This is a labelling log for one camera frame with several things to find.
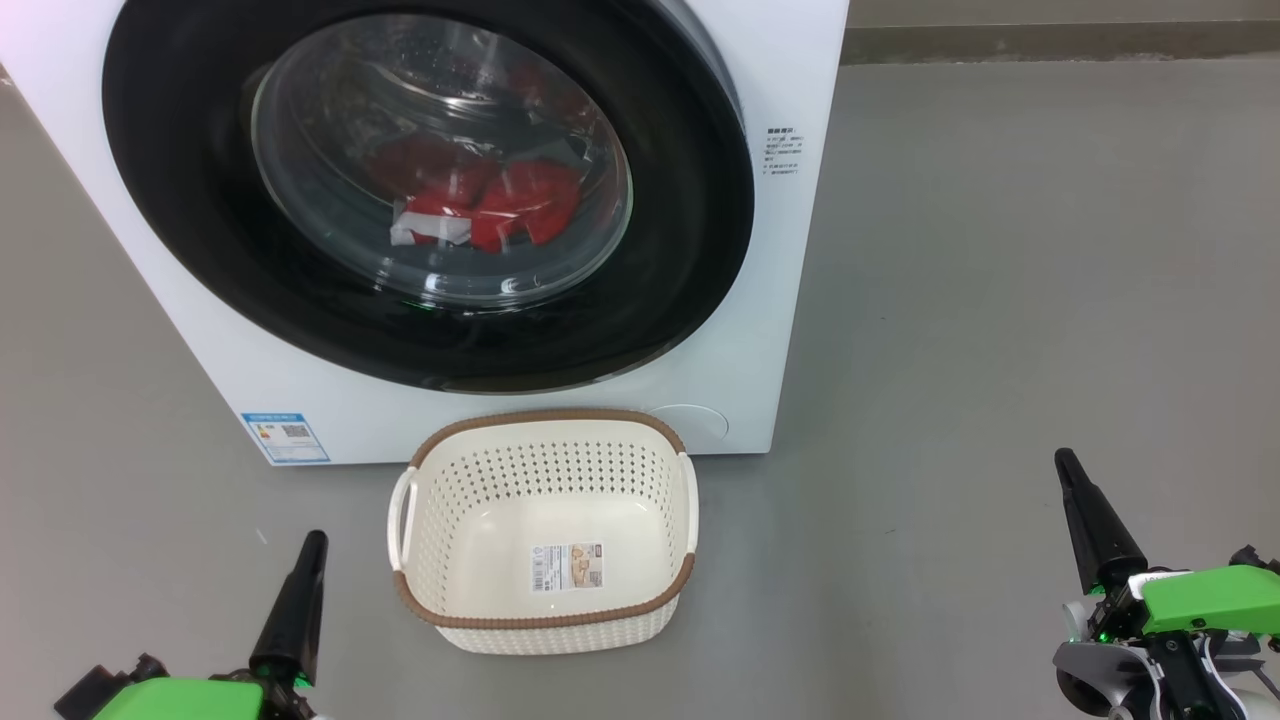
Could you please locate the black white right cable loop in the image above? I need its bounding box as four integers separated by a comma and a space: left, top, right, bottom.
1198, 634, 1266, 706

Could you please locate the paper product label sticker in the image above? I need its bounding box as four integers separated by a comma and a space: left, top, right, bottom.
530, 543, 607, 594

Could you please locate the round black glass door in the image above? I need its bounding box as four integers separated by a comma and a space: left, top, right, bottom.
102, 0, 756, 395

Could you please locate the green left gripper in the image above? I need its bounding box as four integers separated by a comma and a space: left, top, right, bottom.
95, 530, 330, 720

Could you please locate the small printed text label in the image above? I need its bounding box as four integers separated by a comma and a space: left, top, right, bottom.
764, 126, 802, 179

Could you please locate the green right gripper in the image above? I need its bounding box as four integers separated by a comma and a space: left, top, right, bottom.
1055, 448, 1280, 642

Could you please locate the round white filter cover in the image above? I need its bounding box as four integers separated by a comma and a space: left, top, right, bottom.
650, 404, 731, 442

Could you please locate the red and white garment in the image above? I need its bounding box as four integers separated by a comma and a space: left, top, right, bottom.
370, 135, 587, 256

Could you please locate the cream perforated basket brown rim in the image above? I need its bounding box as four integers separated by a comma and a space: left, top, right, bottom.
387, 408, 699, 657

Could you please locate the blue energy label sticker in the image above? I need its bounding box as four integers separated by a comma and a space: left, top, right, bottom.
240, 412, 331, 466

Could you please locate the white front-load washing machine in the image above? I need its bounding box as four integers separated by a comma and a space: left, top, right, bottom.
0, 0, 851, 467

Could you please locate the grey wall baseboard strip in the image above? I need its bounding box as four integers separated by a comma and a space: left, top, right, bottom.
840, 21, 1280, 67

